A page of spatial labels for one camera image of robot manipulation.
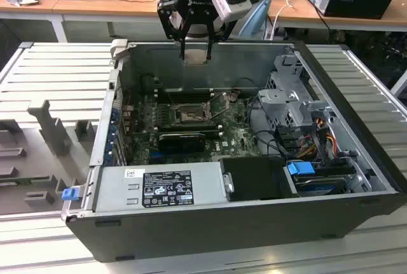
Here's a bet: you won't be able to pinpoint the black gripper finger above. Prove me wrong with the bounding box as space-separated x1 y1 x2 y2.
206 20 238 62
157 0 186 60

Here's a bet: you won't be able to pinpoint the silver CPU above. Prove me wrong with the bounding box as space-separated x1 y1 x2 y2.
184 49 209 65

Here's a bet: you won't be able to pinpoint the metal socket cover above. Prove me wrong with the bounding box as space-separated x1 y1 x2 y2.
209 91 231 119

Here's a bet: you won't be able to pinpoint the black RAM slot bank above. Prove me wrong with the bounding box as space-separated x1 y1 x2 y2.
154 121 222 139
155 86 214 103

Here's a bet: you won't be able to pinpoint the CPU socket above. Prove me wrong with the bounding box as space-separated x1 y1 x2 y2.
173 102 212 124

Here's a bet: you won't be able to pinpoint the blue expansion slot retainers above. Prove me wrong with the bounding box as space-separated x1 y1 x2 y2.
106 105 120 163

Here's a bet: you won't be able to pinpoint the wooden desk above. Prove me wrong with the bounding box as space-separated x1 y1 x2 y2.
0 0 277 43
266 0 407 32

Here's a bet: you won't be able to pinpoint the silver metal drive cage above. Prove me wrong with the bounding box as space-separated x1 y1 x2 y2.
257 53 335 128

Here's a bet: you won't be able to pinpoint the green motherboard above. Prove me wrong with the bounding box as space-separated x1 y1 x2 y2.
120 91 265 165

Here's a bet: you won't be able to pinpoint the black graphics card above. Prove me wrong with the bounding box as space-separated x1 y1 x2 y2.
157 132 206 153

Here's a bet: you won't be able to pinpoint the black plastic air shroud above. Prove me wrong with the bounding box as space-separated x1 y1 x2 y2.
219 156 300 202

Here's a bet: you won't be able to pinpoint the blue disk carrier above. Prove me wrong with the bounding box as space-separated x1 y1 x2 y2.
286 161 315 178

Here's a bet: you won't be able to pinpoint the grey power supply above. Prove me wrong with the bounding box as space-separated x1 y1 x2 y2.
93 162 228 213

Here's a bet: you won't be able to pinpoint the hard disk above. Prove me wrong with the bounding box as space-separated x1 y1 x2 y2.
294 175 347 197

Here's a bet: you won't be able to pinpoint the grey parts rack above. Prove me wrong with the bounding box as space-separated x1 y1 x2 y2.
0 99 99 216

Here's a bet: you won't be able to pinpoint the black PC case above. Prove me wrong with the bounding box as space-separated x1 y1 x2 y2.
60 39 407 264

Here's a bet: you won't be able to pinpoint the green RAM stick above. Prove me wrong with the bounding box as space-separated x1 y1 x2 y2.
0 175 50 187

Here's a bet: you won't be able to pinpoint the white cable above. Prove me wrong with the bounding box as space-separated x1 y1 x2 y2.
263 0 294 40

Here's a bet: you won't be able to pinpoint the black cable bundle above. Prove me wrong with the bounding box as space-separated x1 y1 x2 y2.
246 95 306 160

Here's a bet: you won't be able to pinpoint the silver power supply handle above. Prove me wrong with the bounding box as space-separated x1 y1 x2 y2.
222 172 235 194

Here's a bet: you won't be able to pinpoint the yellow red wire bundle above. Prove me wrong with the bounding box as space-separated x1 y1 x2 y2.
298 134 338 160

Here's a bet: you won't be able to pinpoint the white frame leg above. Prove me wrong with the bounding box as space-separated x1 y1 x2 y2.
390 70 407 97

